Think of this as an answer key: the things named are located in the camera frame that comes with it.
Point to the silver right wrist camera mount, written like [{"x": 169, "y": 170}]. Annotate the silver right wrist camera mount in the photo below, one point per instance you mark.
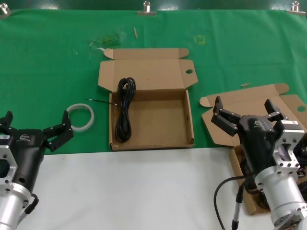
[{"x": 292, "y": 136}]

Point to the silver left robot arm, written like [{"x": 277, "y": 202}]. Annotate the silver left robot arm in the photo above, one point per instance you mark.
[{"x": 12, "y": 206}]

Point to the shallow open cardboard box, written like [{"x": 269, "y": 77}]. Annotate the shallow open cardboard box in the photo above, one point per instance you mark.
[{"x": 158, "y": 119}]

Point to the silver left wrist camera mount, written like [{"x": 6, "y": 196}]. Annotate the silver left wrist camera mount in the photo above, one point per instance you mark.
[{"x": 6, "y": 153}]

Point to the green table cloth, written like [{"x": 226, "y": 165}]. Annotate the green table cloth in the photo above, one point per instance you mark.
[{"x": 48, "y": 72}]

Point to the clear plastic wrap scrap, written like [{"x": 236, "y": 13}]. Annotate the clear plastic wrap scrap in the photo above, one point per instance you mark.
[{"x": 108, "y": 39}]

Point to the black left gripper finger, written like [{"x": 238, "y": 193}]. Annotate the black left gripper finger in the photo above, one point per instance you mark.
[
  {"x": 60, "y": 134},
  {"x": 6, "y": 119}
]

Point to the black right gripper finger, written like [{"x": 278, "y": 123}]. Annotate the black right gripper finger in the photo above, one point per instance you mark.
[
  {"x": 274, "y": 113},
  {"x": 225, "y": 119}
]

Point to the thin wooden stick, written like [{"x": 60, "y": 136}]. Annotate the thin wooden stick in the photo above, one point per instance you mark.
[{"x": 135, "y": 32}]

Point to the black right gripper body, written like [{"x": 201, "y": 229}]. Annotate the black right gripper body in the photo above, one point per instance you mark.
[{"x": 257, "y": 143}]

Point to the metal binder clip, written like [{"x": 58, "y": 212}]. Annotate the metal binder clip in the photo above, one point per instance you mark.
[
  {"x": 3, "y": 12},
  {"x": 295, "y": 10},
  {"x": 146, "y": 12}
]

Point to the clear tape roll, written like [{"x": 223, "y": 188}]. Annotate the clear tape roll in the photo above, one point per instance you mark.
[{"x": 91, "y": 118}]

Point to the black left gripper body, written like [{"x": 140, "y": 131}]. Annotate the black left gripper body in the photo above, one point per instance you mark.
[{"x": 28, "y": 155}]

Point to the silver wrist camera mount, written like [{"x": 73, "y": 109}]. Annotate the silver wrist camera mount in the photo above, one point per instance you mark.
[
  {"x": 6, "y": 153},
  {"x": 292, "y": 136}
]

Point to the small cardboard scrap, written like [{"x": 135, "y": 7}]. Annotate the small cardboard scrap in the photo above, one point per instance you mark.
[{"x": 246, "y": 84}]

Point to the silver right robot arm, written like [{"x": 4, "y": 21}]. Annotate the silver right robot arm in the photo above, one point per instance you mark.
[{"x": 280, "y": 198}]

